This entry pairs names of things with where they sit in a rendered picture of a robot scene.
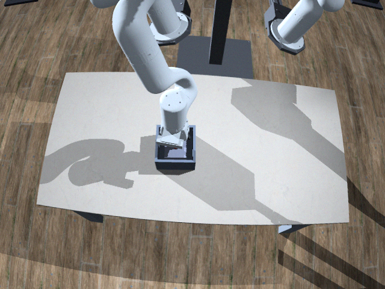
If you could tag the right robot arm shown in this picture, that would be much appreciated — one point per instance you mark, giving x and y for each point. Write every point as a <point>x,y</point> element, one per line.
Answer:
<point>138,41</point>

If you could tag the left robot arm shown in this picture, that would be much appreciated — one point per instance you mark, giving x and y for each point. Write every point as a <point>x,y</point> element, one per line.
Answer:
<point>290,31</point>

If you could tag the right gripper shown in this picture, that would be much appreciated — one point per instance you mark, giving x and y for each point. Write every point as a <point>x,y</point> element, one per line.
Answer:
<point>184,133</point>

